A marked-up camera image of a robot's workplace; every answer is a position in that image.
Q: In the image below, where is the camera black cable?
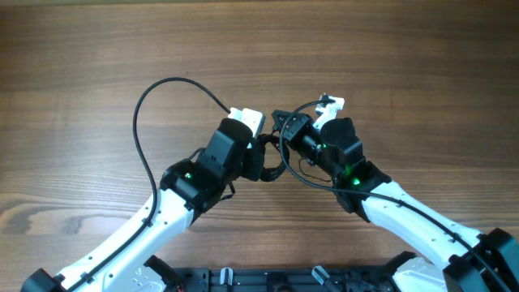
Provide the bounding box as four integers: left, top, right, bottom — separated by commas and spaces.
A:
79, 76, 232, 285
278, 98, 512, 292

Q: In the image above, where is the black usb cable bundle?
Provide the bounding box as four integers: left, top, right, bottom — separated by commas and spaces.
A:
255, 132, 291, 183

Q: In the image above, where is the left camera black cable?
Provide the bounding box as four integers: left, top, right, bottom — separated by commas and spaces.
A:
79, 76, 232, 285

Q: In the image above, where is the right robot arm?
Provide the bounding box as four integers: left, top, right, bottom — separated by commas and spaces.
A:
272, 110, 518, 291

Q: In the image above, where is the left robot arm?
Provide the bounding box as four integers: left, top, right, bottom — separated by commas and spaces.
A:
21, 115, 264, 291

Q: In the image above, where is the right camera black cable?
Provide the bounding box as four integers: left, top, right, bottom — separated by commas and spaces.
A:
278, 98, 512, 292

